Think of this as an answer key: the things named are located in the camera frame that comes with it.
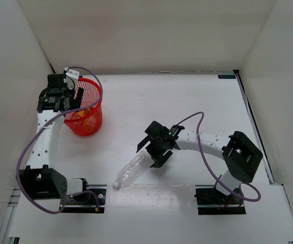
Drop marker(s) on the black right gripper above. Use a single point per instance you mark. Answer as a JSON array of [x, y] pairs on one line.
[[159, 160]]

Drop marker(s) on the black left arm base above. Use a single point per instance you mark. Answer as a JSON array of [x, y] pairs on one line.
[[87, 203]]

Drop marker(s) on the orange juice bottle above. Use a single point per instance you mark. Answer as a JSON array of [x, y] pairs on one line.
[[80, 114]]

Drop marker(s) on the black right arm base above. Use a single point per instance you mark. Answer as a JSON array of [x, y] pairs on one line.
[[211, 202]]

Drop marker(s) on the aluminium table frame rail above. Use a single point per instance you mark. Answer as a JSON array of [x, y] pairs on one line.
[[12, 198]]

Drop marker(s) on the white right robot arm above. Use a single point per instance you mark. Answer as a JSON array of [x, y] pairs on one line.
[[241, 155]]

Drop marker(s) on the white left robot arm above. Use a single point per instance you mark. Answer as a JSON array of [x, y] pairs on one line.
[[40, 178]]

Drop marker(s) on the red mesh plastic bin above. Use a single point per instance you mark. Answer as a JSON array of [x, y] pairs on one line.
[[90, 124]]

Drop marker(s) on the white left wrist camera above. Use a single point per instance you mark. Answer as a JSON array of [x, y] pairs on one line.
[[72, 77]]

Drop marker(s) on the clear plastic bottle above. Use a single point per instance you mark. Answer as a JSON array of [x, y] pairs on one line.
[[133, 170]]

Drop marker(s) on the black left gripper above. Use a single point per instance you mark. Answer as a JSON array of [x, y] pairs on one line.
[[78, 100]]

